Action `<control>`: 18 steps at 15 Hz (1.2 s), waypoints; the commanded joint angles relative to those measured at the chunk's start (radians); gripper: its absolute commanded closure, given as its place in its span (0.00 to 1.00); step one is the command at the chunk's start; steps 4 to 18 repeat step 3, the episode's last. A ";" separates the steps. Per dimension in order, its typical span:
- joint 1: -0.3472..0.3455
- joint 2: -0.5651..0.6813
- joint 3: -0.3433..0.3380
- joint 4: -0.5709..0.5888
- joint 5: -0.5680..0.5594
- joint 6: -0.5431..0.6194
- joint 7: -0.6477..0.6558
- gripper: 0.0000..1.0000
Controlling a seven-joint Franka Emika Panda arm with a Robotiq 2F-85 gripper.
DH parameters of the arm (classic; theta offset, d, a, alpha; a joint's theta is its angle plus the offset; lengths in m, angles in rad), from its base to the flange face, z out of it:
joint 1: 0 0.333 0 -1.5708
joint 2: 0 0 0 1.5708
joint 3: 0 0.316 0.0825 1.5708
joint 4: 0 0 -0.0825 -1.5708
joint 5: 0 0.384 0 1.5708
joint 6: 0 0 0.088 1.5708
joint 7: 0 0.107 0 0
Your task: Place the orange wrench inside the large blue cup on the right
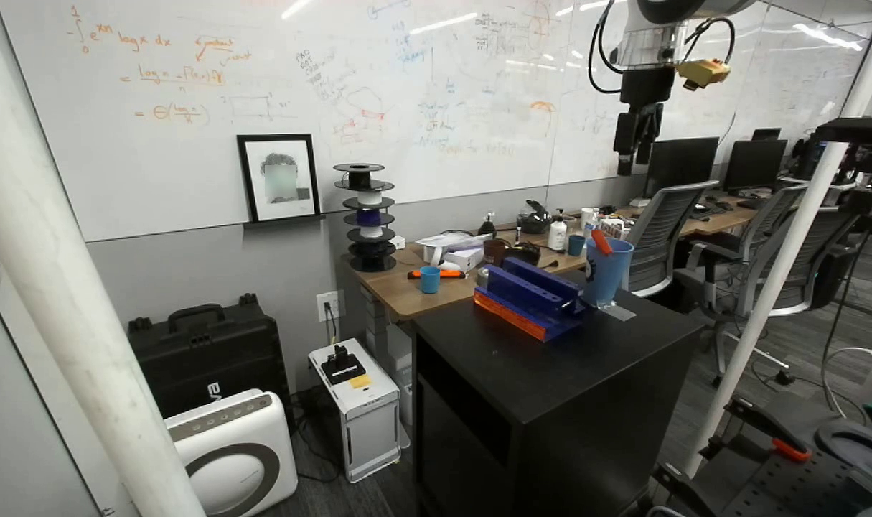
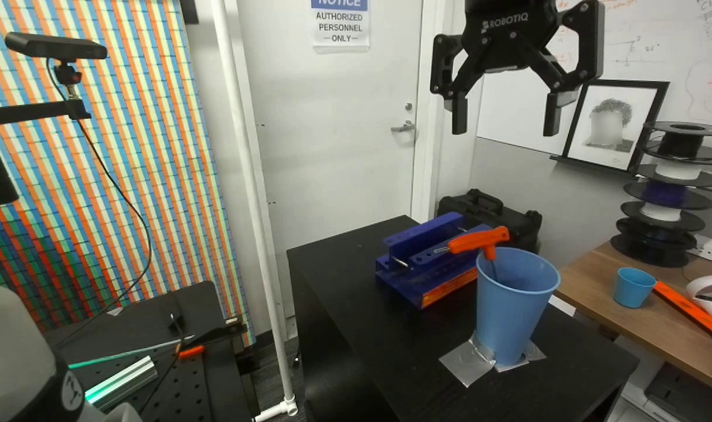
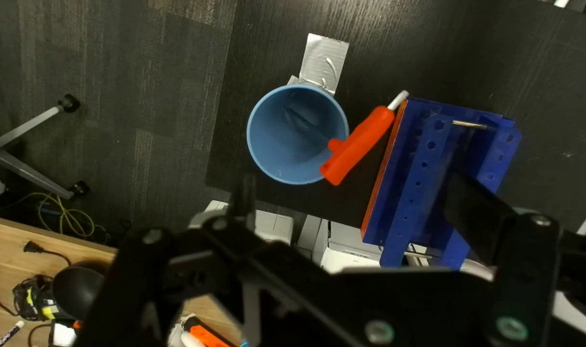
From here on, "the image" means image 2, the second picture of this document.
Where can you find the stack of filament spools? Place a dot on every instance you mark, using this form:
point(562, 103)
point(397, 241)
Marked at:
point(666, 193)

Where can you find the camera on mount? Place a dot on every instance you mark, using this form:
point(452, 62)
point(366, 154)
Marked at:
point(51, 46)

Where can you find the white plastic pipe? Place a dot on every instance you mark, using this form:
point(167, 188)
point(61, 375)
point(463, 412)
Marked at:
point(256, 205)

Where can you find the black hard case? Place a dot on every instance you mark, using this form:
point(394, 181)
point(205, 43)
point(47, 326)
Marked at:
point(490, 210)

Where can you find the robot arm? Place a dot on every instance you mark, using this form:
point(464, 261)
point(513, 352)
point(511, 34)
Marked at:
point(10, 357)

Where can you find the orange level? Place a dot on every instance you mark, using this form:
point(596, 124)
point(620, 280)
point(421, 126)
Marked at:
point(690, 308)

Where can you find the notice sign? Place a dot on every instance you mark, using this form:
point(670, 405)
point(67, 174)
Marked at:
point(340, 24)

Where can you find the small blue cup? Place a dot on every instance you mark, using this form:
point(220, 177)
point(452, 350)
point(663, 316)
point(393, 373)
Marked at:
point(632, 287)

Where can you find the wooden table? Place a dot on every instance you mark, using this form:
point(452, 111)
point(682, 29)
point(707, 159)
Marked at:
point(637, 328)

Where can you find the silver tape patch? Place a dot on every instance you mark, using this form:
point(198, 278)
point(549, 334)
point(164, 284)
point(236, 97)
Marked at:
point(464, 360)

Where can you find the aluminium rail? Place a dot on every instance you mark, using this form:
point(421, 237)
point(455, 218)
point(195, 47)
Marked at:
point(121, 378)

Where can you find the white door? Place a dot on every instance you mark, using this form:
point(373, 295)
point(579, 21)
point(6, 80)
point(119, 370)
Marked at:
point(332, 135)

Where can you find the whiteboard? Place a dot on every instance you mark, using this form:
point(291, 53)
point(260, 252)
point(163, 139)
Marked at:
point(654, 53)

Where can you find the large blue cup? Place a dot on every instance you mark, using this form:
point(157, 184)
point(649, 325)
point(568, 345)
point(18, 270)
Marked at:
point(511, 305)

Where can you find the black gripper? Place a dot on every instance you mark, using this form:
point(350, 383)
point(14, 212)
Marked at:
point(508, 35)

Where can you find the blue tool holder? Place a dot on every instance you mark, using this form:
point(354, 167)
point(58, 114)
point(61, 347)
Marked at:
point(426, 264)

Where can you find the colourful striped wall panel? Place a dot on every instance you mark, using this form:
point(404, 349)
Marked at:
point(127, 176)

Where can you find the framed picture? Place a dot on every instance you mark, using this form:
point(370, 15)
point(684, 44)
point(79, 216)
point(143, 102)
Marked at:
point(610, 126)

